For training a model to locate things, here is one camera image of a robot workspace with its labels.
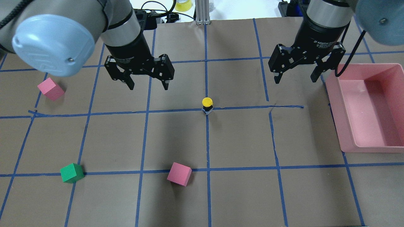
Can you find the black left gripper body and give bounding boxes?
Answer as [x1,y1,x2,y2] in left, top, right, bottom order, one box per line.
[104,38,175,81]

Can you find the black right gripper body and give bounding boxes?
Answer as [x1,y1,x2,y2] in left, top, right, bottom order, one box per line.
[268,19,346,74]

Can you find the yellow push button switch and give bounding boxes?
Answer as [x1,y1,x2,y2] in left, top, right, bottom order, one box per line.
[201,97,213,115]

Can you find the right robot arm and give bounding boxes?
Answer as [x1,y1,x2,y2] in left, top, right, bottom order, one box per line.
[268,0,404,84]

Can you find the black power adapter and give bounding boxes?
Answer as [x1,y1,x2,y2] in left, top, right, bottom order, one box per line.
[277,0,295,17]

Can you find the pink plastic bin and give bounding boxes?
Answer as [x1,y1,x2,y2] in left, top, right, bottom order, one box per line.
[325,63,404,153]

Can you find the yellow tape roll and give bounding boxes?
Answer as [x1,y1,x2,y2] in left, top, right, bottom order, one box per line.
[174,0,193,12]

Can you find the pink cube far corner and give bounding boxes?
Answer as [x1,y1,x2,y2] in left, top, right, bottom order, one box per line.
[37,78,65,101]

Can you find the pink cube near centre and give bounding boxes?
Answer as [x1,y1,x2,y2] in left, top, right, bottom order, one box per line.
[167,162,192,187]

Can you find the green cube near base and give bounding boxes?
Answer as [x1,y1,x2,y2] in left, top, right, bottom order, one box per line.
[60,163,85,183]

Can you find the aluminium frame post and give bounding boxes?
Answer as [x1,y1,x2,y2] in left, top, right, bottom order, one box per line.
[195,0,211,25]

